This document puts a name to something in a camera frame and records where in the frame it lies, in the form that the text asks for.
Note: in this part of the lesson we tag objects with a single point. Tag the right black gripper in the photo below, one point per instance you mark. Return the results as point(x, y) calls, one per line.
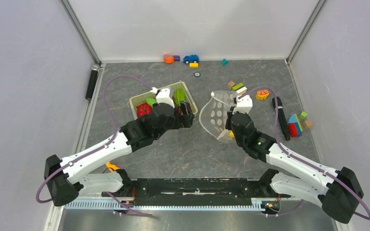
point(229, 114)

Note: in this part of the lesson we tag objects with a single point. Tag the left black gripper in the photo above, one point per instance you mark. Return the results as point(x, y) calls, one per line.
point(184, 120)

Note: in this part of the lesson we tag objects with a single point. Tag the clear dotted zip bag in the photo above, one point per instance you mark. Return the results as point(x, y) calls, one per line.
point(213, 115)

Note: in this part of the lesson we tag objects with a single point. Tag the green cucumber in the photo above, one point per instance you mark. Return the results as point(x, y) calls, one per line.
point(150, 101)

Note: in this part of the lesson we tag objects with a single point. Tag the red tomato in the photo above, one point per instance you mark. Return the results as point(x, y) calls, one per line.
point(143, 109)

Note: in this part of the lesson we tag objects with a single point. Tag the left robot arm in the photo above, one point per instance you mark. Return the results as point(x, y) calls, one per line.
point(67, 177)

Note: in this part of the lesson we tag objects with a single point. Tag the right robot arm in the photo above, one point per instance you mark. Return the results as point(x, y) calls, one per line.
point(337, 192)

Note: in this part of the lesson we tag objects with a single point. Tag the green leaf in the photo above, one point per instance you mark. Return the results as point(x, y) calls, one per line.
point(179, 96)

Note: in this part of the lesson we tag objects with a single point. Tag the green blue white brick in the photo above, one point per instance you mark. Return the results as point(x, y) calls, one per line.
point(239, 88)

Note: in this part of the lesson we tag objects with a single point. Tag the brown wooden cube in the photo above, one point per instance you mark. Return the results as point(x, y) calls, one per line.
point(230, 85)

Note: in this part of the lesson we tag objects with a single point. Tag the yellow orange toy figure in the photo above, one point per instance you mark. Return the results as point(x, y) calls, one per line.
point(262, 94)

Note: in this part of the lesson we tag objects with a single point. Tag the black microphone on right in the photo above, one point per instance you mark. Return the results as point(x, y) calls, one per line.
point(278, 107)

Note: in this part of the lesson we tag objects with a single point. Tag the black microphone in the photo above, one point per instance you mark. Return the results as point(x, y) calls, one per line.
point(95, 68)
point(278, 107)

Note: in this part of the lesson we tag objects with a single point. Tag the yellow rectangular block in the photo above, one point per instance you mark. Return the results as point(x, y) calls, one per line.
point(193, 65)

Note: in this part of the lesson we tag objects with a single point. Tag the blue toy car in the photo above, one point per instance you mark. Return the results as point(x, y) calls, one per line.
point(191, 59)

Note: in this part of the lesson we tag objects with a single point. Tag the orange round block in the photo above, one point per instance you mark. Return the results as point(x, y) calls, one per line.
point(168, 59)

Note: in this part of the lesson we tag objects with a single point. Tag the teal triangular block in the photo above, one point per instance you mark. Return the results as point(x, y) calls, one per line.
point(224, 62)

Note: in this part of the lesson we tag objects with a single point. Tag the multicolour brick stack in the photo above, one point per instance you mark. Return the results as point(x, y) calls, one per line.
point(294, 126)

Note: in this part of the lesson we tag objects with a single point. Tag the small green cube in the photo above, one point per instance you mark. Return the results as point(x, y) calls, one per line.
point(303, 115)

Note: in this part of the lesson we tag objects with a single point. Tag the small tan cube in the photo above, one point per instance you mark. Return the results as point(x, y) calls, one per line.
point(307, 124)

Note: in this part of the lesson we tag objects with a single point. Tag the black base bar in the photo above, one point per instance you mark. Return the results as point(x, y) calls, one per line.
point(196, 191)

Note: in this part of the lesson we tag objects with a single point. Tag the black microphone on left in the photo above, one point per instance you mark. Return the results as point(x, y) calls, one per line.
point(95, 68)

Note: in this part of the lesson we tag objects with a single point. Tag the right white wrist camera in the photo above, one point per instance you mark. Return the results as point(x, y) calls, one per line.
point(243, 104)

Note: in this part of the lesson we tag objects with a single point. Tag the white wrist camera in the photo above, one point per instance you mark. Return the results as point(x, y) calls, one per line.
point(163, 95)
point(243, 104)

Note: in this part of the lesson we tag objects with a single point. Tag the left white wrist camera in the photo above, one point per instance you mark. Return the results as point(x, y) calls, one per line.
point(163, 95)

